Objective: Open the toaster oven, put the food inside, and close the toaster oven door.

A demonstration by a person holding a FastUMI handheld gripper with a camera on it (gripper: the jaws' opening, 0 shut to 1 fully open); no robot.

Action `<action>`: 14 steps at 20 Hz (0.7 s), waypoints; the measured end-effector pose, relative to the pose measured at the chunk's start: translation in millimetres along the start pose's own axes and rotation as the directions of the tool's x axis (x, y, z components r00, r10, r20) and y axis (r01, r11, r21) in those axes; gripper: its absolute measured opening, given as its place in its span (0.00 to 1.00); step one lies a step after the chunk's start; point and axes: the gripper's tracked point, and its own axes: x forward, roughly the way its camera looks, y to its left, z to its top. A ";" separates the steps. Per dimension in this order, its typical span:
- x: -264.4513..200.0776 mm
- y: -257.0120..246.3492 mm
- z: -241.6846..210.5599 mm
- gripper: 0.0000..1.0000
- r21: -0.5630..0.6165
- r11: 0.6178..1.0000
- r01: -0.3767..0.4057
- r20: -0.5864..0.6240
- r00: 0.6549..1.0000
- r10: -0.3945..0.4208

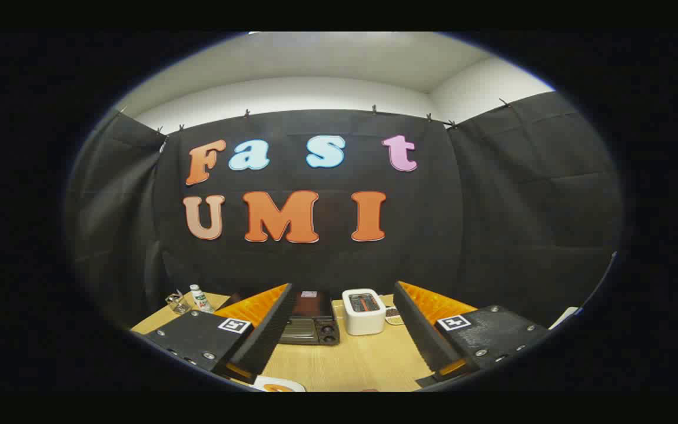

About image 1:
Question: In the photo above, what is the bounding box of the white plate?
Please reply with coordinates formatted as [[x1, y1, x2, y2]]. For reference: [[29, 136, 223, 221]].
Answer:
[[252, 376, 307, 393]]

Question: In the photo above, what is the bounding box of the white bottle with green label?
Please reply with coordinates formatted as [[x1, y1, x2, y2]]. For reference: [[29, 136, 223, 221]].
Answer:
[[190, 284, 215, 313]]

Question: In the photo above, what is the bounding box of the black backdrop cloth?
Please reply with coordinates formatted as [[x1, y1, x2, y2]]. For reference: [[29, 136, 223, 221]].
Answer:
[[65, 91, 625, 330]]

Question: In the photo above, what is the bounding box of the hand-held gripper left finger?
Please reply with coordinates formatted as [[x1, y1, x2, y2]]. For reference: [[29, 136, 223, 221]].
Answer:
[[144, 283, 297, 385]]

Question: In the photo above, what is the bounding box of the wire mesh holder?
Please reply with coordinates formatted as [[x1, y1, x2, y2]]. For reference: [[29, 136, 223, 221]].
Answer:
[[165, 290, 191, 314]]

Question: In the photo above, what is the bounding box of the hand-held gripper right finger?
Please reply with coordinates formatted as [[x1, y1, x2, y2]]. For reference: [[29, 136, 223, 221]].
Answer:
[[393, 281, 551, 389]]

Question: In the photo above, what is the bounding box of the white pop-up toaster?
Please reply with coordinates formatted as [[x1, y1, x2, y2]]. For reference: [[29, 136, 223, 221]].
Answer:
[[342, 289, 387, 336]]

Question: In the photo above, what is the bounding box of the black toaster oven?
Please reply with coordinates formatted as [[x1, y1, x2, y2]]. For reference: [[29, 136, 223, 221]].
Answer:
[[278, 290, 341, 346]]

